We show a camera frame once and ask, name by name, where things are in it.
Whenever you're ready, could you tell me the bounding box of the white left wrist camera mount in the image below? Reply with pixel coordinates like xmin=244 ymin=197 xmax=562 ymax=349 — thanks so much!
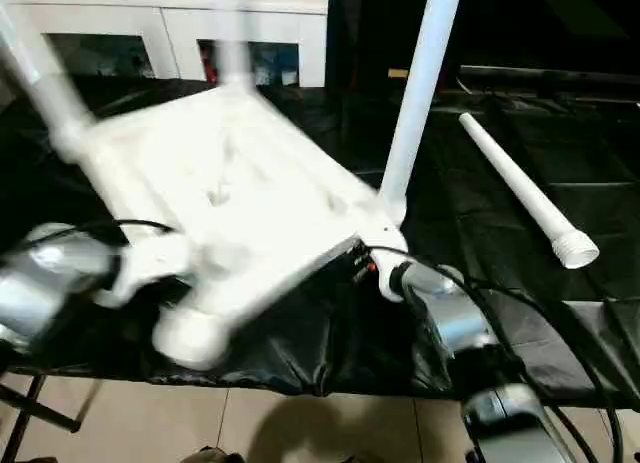
xmin=94 ymin=232 xmax=196 ymax=309

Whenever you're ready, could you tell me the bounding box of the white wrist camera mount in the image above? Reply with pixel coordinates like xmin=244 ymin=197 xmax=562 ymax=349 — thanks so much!
xmin=359 ymin=222 xmax=410 ymax=303
xmin=94 ymin=232 xmax=196 ymax=309

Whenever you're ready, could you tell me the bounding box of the black glossy mat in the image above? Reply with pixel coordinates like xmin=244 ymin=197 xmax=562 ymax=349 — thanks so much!
xmin=0 ymin=72 xmax=640 ymax=412

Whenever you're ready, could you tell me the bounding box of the white cabinet with glass doors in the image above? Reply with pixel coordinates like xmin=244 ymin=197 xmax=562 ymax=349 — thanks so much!
xmin=0 ymin=0 xmax=331 ymax=88

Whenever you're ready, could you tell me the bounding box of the white plastic table top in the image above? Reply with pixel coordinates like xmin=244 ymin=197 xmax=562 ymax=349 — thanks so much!
xmin=49 ymin=80 xmax=409 ymax=369

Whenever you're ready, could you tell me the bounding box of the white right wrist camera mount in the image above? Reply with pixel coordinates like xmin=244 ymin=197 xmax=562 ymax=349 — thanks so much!
xmin=359 ymin=222 xmax=410 ymax=303

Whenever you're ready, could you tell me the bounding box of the white plastic table leg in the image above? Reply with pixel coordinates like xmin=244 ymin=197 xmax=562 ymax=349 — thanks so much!
xmin=0 ymin=2 xmax=96 ymax=154
xmin=214 ymin=0 xmax=261 ymax=89
xmin=458 ymin=111 xmax=600 ymax=270
xmin=377 ymin=0 xmax=464 ymax=227

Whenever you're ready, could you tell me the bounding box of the black folding table frame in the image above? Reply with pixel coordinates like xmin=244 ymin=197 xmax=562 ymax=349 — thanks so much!
xmin=0 ymin=372 xmax=101 ymax=463

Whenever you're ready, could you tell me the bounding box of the dark robot torso part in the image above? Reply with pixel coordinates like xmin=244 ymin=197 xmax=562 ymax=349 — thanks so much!
xmin=182 ymin=447 xmax=246 ymax=463

